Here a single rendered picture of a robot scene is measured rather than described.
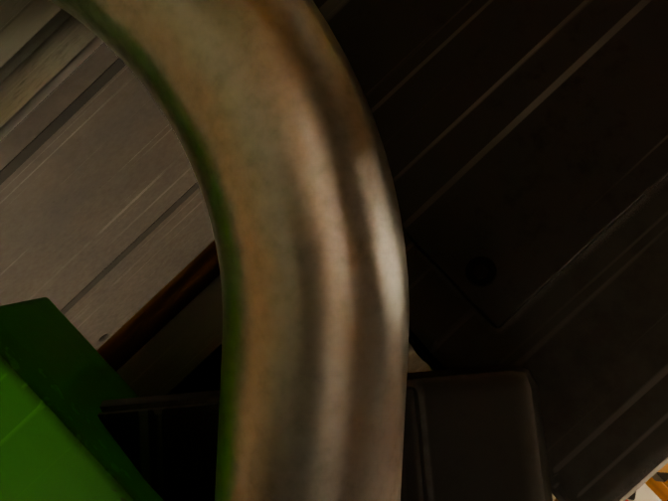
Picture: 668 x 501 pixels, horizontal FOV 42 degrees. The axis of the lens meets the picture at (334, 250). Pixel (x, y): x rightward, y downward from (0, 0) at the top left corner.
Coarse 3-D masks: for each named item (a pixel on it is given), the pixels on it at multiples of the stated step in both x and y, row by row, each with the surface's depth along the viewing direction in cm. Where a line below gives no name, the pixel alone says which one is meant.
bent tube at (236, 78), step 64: (64, 0) 14; (128, 0) 13; (192, 0) 13; (256, 0) 13; (128, 64) 14; (192, 64) 13; (256, 64) 13; (320, 64) 13; (192, 128) 13; (256, 128) 13; (320, 128) 13; (256, 192) 13; (320, 192) 13; (384, 192) 13; (256, 256) 13; (320, 256) 13; (384, 256) 13; (256, 320) 13; (320, 320) 13; (384, 320) 13; (256, 384) 13; (320, 384) 13; (384, 384) 13; (256, 448) 13; (320, 448) 13; (384, 448) 13
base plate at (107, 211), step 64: (64, 128) 54; (128, 128) 59; (0, 192) 55; (64, 192) 59; (128, 192) 66; (192, 192) 73; (0, 256) 60; (64, 256) 66; (128, 256) 74; (192, 256) 83
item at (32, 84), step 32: (0, 0) 18; (32, 0) 18; (0, 32) 18; (32, 32) 18; (64, 32) 18; (0, 64) 18; (32, 64) 18; (64, 64) 18; (0, 96) 18; (32, 96) 18; (0, 128) 18
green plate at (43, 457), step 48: (0, 336) 17; (48, 336) 22; (0, 384) 16; (48, 384) 17; (96, 384) 23; (0, 432) 16; (48, 432) 16; (96, 432) 17; (0, 480) 16; (48, 480) 16; (96, 480) 16; (144, 480) 17
